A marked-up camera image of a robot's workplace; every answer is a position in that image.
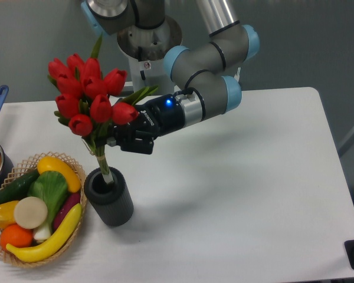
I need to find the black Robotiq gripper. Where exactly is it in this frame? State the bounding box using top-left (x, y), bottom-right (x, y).
top-left (107, 94), bottom-right (185, 154)

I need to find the red tulip bouquet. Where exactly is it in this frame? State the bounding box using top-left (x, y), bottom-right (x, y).
top-left (48, 37), bottom-right (158, 184)

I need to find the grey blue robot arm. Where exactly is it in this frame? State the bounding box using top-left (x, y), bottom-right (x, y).
top-left (81, 1), bottom-right (260, 154)

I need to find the dark grey ribbed vase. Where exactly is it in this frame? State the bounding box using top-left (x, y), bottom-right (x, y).
top-left (84, 167), bottom-right (134, 227)

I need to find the purple sweet potato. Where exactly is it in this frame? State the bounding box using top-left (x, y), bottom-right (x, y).
top-left (53, 193), bottom-right (81, 231)

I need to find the yellow squash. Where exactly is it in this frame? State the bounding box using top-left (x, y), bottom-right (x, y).
top-left (37, 156), bottom-right (81, 193)

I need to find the green bok choy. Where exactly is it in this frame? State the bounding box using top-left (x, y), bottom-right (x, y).
top-left (27, 171), bottom-right (68, 243)

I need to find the woven wicker basket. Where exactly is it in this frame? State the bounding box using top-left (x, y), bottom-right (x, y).
top-left (0, 152), bottom-right (87, 268)

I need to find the green cucumber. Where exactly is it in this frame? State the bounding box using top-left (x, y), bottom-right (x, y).
top-left (0, 170), bottom-right (40, 204)

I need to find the yellow banana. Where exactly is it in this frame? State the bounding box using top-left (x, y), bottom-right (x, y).
top-left (6, 203), bottom-right (83, 263)

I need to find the orange fruit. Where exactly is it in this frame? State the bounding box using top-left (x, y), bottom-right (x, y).
top-left (0, 224), bottom-right (33, 251)

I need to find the yellow bell pepper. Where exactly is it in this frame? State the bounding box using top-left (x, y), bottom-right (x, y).
top-left (0, 200), bottom-right (19, 229)

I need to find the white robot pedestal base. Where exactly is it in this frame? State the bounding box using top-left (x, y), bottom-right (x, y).
top-left (90, 16), bottom-right (242, 100)

